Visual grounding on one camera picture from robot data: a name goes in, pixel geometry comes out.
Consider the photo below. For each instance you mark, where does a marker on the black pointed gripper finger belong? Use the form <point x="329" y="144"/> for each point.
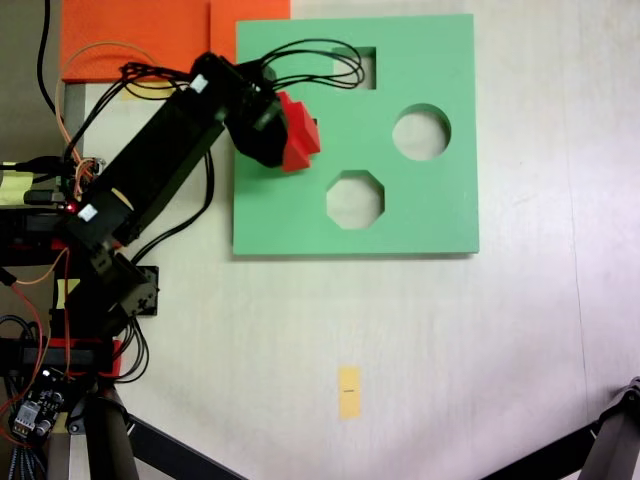
<point x="262" y="147"/>

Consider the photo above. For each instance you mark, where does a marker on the red cross-shaped block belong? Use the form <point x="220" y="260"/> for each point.
<point x="300" y="135"/>

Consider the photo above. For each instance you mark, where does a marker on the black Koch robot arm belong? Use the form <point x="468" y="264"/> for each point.
<point x="165" y="135"/>

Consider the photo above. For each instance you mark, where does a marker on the large orange foam block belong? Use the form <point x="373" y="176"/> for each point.
<point x="135" y="30"/>

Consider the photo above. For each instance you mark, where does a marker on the wide yellow tape strip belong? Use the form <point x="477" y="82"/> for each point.
<point x="150" y="94"/>

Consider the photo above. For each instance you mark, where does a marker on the green shape sorter board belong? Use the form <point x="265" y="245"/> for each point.
<point x="430" y="210"/>

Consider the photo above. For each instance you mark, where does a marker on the small yellow tape piece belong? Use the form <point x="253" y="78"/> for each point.
<point x="62" y="292"/>

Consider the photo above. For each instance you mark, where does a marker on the yellow sticky note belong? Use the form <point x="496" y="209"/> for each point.
<point x="15" y="187"/>

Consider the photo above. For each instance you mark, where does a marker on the red and black table clamp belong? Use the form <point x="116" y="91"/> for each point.
<point x="112" y="357"/>
<point x="30" y="244"/>

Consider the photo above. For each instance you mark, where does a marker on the yellow tape marker with print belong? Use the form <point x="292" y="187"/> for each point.
<point x="349" y="392"/>

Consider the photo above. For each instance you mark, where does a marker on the thin black tripod strut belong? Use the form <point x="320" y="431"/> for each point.
<point x="540" y="457"/>
<point x="185" y="452"/>

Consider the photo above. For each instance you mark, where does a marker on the thick black tripod leg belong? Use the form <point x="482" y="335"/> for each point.
<point x="110" y="445"/>
<point x="617" y="435"/>

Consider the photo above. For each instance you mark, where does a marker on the black circuit board with capacitors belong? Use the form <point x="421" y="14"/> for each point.
<point x="37" y="405"/>

